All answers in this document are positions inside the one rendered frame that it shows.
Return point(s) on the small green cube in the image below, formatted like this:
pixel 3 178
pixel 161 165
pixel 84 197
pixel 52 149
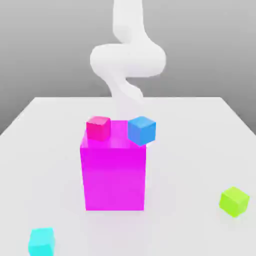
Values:
pixel 234 202

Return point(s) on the small cyan cube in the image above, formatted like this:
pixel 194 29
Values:
pixel 41 242

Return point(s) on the small blue cube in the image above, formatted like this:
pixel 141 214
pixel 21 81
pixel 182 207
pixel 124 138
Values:
pixel 141 131

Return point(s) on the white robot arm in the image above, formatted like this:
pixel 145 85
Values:
pixel 128 60

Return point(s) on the small pink cube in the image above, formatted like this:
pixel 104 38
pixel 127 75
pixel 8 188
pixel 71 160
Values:
pixel 98 129

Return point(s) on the large magenta box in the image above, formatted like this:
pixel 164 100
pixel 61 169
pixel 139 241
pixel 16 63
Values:
pixel 114 176

